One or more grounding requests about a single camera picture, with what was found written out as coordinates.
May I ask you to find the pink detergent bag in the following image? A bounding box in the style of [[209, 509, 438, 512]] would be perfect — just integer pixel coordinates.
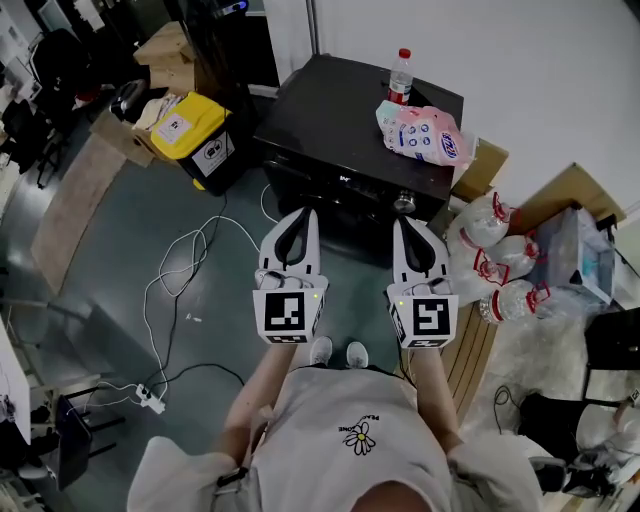
[[374, 98, 474, 168]]

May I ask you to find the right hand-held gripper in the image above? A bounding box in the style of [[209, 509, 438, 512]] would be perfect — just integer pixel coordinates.
[[385, 215, 460, 350]]

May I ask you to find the black washing machine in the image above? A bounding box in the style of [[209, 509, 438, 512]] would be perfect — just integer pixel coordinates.
[[252, 53, 465, 269]]

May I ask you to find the black bin with yellow lid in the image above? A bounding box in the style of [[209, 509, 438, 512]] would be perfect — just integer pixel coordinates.
[[149, 91, 239, 197]]

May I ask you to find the wooden slat board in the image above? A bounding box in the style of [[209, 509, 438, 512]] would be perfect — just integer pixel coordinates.
[[399, 299, 499, 426]]

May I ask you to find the small brown cardboard sheet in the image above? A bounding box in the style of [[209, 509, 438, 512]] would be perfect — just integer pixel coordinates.
[[452, 137, 510, 204]]

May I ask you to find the person's right white shoe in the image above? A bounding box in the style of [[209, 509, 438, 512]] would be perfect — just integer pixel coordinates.
[[345, 341, 370, 370]]

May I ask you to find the black cabinet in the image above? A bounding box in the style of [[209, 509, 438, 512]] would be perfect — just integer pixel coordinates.
[[164, 0, 281, 99]]

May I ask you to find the white power strip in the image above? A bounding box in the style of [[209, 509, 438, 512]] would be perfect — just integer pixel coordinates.
[[135, 383, 166, 415]]

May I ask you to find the white table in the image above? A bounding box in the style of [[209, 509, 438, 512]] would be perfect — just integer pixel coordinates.
[[0, 314, 32, 446]]

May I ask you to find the black office chair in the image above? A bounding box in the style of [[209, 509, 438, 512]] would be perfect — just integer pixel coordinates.
[[2, 97, 69, 189]]

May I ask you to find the white cable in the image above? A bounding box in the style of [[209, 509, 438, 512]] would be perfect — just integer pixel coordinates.
[[143, 183, 281, 396]]

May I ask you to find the black clip-on device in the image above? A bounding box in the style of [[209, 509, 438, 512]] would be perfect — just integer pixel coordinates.
[[215, 466, 250, 489]]

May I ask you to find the person's white shoe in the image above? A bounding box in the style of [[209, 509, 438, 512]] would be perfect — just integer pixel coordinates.
[[345, 341, 370, 370], [309, 335, 334, 366]]

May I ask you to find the silver metal control knob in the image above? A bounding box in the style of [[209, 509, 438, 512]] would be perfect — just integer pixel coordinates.
[[392, 189, 419, 215]]

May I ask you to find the beige cloth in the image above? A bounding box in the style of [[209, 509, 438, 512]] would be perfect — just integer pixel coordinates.
[[134, 92, 181, 131]]

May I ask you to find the open cardboard box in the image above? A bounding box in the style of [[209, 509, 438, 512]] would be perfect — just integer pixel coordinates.
[[89, 92, 181, 169]]

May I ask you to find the person's left forearm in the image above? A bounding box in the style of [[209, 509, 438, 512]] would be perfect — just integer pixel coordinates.
[[219, 342, 299, 461]]

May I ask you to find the black stool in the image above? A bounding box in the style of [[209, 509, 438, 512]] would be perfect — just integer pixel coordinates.
[[54, 384, 126, 494]]

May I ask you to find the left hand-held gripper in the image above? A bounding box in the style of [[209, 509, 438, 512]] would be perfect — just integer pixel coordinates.
[[252, 207, 330, 345]]

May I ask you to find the wooden crate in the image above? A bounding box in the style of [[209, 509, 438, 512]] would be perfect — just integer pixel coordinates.
[[133, 20, 197, 96]]

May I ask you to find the clear bottle with red cap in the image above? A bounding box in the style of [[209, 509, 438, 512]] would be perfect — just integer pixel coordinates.
[[387, 47, 414, 106]]

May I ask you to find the black metal frame table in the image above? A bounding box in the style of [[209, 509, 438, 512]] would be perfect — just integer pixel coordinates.
[[584, 309, 640, 401]]

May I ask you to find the large brown cardboard sheet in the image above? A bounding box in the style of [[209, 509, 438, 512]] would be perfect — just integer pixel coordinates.
[[517, 162, 626, 236]]

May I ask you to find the clear plastic storage box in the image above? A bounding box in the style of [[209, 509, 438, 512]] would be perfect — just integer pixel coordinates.
[[529, 207, 619, 306]]

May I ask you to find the person's right forearm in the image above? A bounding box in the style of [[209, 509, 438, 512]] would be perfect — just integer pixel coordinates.
[[407, 346, 464, 454]]

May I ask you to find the black adapter cable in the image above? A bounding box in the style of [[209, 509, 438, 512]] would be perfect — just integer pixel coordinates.
[[493, 384, 521, 436]]

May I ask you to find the person's left white shoe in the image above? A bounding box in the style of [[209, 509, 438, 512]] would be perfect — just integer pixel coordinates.
[[309, 335, 334, 366]]

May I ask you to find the brown floor mat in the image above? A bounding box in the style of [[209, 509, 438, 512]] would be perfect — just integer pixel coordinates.
[[30, 134, 129, 296]]

